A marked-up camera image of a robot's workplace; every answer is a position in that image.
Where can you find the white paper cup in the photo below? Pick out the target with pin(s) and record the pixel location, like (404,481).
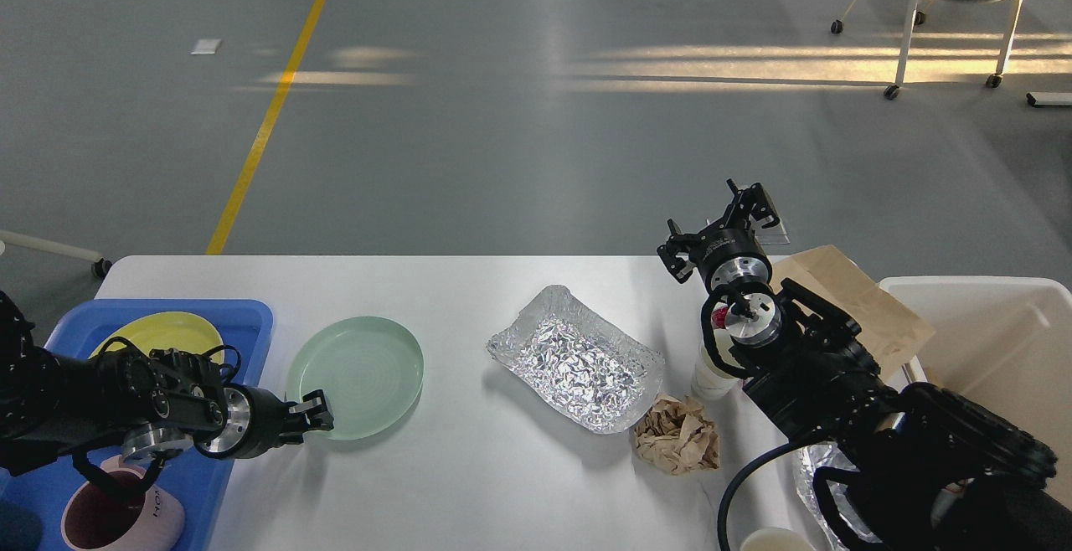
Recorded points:
(710,383)

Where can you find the aluminium foil tray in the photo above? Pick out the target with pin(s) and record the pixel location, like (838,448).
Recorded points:
(579,363)

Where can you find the pink mug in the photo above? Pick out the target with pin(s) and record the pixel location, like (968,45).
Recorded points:
(94,521)

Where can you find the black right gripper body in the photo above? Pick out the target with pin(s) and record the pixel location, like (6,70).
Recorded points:
(730,254)

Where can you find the crumpled brown paper ball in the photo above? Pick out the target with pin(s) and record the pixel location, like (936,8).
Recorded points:
(677,436)

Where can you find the white cup bottom edge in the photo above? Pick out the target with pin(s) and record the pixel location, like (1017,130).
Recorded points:
(775,539)

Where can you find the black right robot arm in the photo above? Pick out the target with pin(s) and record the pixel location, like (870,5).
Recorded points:
(932,470)

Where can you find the white paper on floor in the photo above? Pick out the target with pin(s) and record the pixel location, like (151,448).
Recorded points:
(206,47)

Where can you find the light green plate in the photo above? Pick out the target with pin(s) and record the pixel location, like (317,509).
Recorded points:
(370,369)

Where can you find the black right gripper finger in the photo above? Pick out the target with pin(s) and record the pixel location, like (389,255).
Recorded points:
(676,253)
(752,211)

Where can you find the white bar on floor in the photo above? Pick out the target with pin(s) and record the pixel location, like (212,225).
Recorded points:
(1044,98)

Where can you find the blue plastic tray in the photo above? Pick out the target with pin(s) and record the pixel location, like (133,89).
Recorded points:
(197,482)

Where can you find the yellow plate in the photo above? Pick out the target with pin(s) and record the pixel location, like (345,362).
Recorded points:
(181,330)

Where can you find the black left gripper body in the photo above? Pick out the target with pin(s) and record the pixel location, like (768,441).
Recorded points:
(255,423)

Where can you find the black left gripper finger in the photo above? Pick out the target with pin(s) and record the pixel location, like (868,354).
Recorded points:
(297,425)
(313,405)

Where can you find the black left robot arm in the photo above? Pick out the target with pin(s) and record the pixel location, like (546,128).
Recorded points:
(123,414)

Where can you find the teal mug yellow inside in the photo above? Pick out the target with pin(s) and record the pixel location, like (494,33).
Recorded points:
(20,528)

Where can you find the brown paper bag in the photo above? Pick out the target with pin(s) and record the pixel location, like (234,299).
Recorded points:
(892,332)

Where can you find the white leg with caster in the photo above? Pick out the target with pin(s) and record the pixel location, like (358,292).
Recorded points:
(99,264)

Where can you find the white plastic bin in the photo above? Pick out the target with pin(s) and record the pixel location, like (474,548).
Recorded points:
(1005,343)

